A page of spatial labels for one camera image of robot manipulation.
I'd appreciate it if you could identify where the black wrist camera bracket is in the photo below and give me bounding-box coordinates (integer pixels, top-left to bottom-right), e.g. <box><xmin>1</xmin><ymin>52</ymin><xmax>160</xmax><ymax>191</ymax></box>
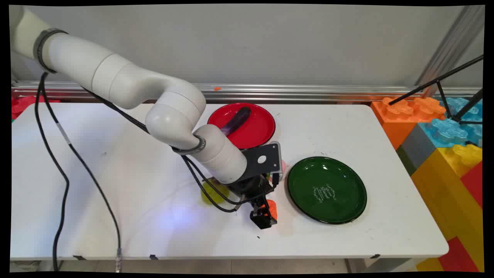
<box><xmin>242</xmin><ymin>142</ymin><xmax>282</xmax><ymax>183</ymax></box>

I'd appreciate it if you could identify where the purple toy eggplant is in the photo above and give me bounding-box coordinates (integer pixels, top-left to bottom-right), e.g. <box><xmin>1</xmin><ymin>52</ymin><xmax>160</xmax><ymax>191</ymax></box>
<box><xmin>220</xmin><ymin>107</ymin><xmax>252</xmax><ymax>137</ymax></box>

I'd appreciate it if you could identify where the grey cable strap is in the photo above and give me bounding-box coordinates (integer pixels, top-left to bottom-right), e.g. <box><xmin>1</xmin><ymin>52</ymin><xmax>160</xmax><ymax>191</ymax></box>
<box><xmin>33</xmin><ymin>28</ymin><xmax>69</xmax><ymax>74</ymax></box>
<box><xmin>172</xmin><ymin>135</ymin><xmax>206</xmax><ymax>155</ymax></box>

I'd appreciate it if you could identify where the yellow giant building block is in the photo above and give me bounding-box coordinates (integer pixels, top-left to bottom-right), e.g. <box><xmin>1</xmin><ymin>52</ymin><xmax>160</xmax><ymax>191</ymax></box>
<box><xmin>411</xmin><ymin>144</ymin><xmax>484</xmax><ymax>272</ymax></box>

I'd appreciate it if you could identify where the orange toy fruit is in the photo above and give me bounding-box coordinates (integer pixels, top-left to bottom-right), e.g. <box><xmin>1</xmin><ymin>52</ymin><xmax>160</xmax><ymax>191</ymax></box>
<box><xmin>258</xmin><ymin>199</ymin><xmax>278</xmax><ymax>221</ymax></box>

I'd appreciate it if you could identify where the black tripod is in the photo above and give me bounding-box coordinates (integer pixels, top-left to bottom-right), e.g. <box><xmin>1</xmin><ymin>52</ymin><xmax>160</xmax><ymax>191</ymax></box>
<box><xmin>389</xmin><ymin>55</ymin><xmax>484</xmax><ymax>125</ymax></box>

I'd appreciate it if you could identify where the horizontal aluminium rail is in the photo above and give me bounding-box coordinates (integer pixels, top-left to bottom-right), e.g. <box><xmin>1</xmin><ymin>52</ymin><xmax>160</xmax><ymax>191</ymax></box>
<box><xmin>12</xmin><ymin>80</ymin><xmax>483</xmax><ymax>104</ymax></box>

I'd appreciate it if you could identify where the green plate with white print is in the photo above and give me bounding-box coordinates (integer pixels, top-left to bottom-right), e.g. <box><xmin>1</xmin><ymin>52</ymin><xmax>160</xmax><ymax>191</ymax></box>
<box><xmin>287</xmin><ymin>156</ymin><xmax>367</xmax><ymax>225</ymax></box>

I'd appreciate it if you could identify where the pink toy peach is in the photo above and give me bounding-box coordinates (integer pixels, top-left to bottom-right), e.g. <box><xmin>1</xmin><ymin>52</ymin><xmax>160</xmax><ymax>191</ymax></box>
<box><xmin>268</xmin><ymin>159</ymin><xmax>287</xmax><ymax>183</ymax></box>

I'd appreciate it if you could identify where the thick black cable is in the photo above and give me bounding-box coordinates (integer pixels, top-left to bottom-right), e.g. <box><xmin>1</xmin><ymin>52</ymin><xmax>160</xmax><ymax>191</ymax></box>
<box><xmin>34</xmin><ymin>71</ymin><xmax>278</xmax><ymax>271</ymax></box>

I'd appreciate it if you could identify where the red plate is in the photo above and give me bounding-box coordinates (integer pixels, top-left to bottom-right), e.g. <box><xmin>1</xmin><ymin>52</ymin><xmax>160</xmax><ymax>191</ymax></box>
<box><xmin>207</xmin><ymin>103</ymin><xmax>276</xmax><ymax>150</ymax></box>

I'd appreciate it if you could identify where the red giant building block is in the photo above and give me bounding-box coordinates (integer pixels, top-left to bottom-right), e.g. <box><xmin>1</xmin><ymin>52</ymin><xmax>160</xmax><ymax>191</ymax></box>
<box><xmin>12</xmin><ymin>95</ymin><xmax>61</xmax><ymax>120</ymax></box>
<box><xmin>460</xmin><ymin>161</ymin><xmax>484</xmax><ymax>210</ymax></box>
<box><xmin>438</xmin><ymin>236</ymin><xmax>481</xmax><ymax>273</ymax></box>

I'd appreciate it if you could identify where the orange giant building block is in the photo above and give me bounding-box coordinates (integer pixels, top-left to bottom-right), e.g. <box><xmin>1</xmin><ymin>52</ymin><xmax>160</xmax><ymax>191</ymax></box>
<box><xmin>370</xmin><ymin>97</ymin><xmax>447</xmax><ymax>150</ymax></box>

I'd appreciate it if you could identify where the blue giant building block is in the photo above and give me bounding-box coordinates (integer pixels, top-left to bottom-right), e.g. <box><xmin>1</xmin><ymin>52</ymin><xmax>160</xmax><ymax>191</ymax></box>
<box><xmin>419</xmin><ymin>97</ymin><xmax>484</xmax><ymax>148</ymax></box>

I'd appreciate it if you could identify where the black cable with silver connector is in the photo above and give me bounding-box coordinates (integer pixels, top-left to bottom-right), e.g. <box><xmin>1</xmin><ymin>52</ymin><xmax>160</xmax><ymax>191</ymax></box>
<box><xmin>41</xmin><ymin>71</ymin><xmax>247</xmax><ymax>273</ymax></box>

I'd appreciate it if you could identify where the green toy pear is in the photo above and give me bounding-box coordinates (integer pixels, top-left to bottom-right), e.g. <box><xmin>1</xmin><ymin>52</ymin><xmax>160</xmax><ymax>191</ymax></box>
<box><xmin>200</xmin><ymin>179</ymin><xmax>231</xmax><ymax>205</ymax></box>

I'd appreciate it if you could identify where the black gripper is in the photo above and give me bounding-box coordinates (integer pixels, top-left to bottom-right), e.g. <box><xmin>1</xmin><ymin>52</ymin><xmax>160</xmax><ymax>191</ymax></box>
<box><xmin>228</xmin><ymin>173</ymin><xmax>279</xmax><ymax>230</ymax></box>

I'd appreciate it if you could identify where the grey giant building block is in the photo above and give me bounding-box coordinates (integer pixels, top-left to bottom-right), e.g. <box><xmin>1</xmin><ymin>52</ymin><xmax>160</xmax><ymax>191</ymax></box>
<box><xmin>397</xmin><ymin>123</ymin><xmax>438</xmax><ymax>176</ymax></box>

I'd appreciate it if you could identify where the slanted aluminium post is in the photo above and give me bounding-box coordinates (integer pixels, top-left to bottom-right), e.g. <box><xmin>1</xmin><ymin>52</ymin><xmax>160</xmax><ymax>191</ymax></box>
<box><xmin>416</xmin><ymin>6</ymin><xmax>485</xmax><ymax>97</ymax></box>

